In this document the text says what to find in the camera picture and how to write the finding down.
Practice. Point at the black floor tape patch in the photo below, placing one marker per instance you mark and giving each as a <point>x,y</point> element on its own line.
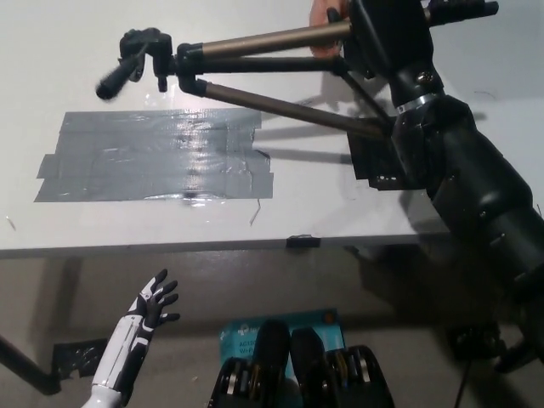
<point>78,357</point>

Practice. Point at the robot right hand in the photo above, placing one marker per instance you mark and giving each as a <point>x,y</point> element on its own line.
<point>387,38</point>

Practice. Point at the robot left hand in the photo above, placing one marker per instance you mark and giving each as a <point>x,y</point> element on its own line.
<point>153,306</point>

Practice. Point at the grey duct tape patch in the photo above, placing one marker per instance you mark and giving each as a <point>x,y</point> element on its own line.
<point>127,157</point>

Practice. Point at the black table leg strut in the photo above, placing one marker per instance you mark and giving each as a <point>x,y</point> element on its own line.
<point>25,365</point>

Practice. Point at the black tape patch on table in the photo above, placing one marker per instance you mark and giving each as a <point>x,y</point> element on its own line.
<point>374,166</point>

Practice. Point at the person bare hand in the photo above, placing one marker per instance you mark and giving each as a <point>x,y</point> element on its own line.
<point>316,13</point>

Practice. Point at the teal router box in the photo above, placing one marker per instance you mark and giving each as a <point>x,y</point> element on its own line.
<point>242,338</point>

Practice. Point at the bronze and black camera tripod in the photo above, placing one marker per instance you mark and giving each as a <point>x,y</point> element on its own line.
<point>272,41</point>

